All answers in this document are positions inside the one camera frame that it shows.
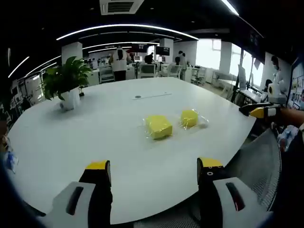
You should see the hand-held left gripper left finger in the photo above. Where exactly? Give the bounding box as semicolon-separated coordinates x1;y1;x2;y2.
46;160;114;228

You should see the large yellow sponge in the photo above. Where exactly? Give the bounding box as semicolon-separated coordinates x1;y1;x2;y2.
143;114;174;141

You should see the bright window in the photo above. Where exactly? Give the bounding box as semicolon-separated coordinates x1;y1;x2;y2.
196;39;265;84

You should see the dark monitor screen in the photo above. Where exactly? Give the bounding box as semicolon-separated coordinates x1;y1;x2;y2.
155;46;171;57
132;43;147;53

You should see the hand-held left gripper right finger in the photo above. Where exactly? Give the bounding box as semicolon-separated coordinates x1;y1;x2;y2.
196;156;270;228

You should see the blue white printed cloth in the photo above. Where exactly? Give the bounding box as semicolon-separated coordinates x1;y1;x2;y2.
277;125;300;153

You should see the green plant in white pot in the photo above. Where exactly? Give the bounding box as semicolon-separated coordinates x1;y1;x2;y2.
42;56;94;111

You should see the long curved ceiling light strip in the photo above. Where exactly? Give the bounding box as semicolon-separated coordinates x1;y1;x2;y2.
56;23;200;41

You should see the crumpled blue white bag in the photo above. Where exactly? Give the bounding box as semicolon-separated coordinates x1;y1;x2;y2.
4;140;20;173

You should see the white office chair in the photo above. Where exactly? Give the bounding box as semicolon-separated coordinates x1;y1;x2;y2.
98;66;114;84
167;64;182;78
139;63;158;79

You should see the table cable port strip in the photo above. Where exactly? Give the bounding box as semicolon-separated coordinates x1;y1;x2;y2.
132;93;172;101

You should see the blue white wall poster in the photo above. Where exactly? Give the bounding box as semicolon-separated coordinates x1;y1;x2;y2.
290;59;304;111

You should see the black tripod stand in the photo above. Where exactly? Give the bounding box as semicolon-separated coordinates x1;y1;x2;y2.
233;53;248;105

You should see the small yellow sponge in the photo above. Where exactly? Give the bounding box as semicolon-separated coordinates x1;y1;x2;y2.
179;108;200;131

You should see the person's dark clothing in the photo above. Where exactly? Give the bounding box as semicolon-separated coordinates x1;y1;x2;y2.
273;129;304;214

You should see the grey mesh office chair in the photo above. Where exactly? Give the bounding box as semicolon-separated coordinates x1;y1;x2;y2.
224;129;283;212

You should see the ceiling air conditioner vent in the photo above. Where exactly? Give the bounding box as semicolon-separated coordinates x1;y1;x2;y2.
99;0;144;16

